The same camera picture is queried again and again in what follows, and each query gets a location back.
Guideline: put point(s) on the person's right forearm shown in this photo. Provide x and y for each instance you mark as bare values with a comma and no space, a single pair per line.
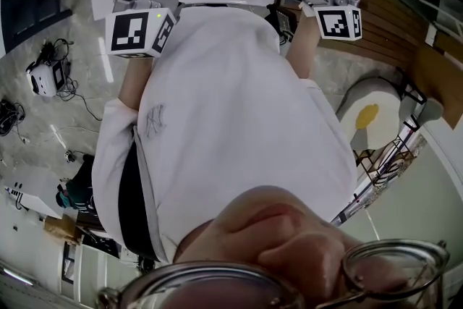
304,47

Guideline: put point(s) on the brown cardboard box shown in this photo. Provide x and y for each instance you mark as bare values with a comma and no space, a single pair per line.
59,228

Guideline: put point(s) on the brown wooden board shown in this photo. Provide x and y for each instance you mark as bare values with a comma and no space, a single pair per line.
437,83

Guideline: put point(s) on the black waist device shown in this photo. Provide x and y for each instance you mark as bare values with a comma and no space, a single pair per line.
282,20

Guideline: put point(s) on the small white box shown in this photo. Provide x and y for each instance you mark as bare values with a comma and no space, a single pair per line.
431,35

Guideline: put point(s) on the small white plug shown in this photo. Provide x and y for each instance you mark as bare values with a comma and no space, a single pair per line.
25,140

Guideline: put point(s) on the person's white t-shirt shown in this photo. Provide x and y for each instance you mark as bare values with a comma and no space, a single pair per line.
231,101

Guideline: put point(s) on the white panel with black marks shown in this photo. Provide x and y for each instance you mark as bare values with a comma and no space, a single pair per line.
36,199

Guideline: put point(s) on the wooden slatted platform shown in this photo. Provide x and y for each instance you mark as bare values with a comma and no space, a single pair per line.
383,21

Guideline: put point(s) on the person's face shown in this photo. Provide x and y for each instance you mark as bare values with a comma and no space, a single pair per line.
282,228

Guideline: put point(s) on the fried egg cushion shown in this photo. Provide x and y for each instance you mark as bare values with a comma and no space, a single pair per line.
383,101

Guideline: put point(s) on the round metal eyeglasses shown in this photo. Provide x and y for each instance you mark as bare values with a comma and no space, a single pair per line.
217,265

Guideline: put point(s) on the person's left forearm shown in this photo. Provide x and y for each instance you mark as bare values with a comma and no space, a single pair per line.
134,83

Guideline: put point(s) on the dark cabinet with white top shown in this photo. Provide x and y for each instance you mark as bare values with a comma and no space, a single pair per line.
32,11

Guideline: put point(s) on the white device with black screen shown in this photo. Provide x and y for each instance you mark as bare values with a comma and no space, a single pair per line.
41,79

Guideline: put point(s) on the gray round cushion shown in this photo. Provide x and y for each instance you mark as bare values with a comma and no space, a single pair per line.
430,112

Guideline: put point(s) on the small black white gadget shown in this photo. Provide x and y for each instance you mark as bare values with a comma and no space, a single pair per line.
69,155

